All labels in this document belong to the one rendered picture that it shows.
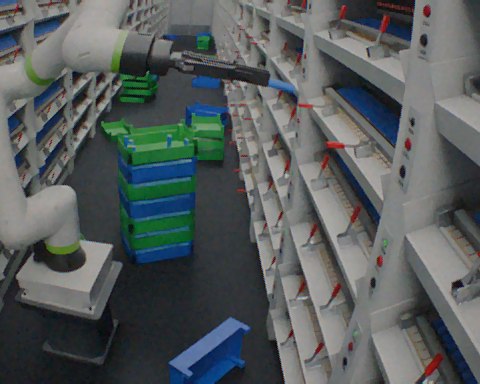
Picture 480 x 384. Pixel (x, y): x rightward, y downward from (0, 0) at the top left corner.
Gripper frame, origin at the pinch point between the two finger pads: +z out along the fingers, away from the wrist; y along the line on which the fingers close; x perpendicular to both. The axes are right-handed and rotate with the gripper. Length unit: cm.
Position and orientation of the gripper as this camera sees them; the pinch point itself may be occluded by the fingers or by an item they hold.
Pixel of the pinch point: (251, 75)
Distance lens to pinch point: 92.1
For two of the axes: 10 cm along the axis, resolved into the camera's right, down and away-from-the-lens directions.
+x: -2.4, 8.7, 4.2
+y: -0.7, -4.5, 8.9
